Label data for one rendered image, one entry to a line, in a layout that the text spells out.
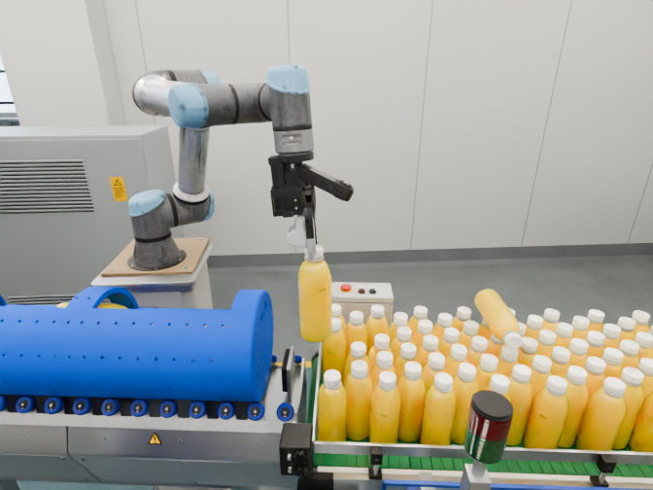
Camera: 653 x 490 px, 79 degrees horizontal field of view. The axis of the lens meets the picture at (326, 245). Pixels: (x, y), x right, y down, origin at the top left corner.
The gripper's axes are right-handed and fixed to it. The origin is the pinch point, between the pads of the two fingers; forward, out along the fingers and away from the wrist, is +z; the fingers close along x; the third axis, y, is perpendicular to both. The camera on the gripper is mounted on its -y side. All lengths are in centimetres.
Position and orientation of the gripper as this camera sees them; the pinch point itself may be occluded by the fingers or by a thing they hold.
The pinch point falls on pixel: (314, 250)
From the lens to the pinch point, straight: 83.2
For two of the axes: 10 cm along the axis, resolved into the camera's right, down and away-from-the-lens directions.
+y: -10.0, 0.6, 0.5
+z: 0.7, 9.4, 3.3
